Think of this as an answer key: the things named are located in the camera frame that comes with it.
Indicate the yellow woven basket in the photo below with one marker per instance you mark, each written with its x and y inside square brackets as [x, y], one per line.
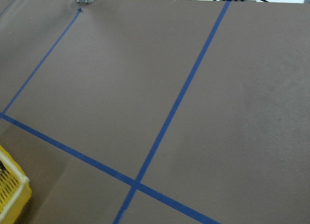
[15, 191]

